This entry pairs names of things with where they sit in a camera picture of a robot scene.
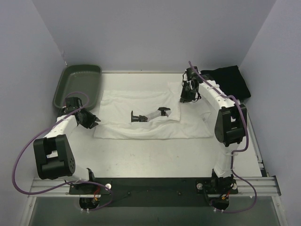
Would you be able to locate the dark green plastic tray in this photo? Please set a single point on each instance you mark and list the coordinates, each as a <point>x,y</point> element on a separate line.
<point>83,81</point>

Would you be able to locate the folded black t-shirt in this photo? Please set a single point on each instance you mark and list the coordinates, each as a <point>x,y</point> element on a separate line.
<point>230,80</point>

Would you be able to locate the aluminium extrusion rail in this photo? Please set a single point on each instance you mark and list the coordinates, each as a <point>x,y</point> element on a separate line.
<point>264,186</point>

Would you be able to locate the white t-shirt with robot print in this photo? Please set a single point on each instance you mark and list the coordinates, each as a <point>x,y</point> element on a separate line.
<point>184,120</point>

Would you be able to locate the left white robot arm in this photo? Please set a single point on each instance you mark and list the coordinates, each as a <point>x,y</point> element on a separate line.
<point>53,154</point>

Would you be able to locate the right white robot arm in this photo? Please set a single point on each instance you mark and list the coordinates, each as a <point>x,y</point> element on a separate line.
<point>230,127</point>

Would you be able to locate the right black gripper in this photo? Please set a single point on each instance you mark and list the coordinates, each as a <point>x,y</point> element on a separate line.
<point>186,93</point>

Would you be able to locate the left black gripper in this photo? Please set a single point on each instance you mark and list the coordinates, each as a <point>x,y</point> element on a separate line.
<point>89,119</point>

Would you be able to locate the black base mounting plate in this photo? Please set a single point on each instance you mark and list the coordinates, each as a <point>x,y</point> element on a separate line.
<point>161,192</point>

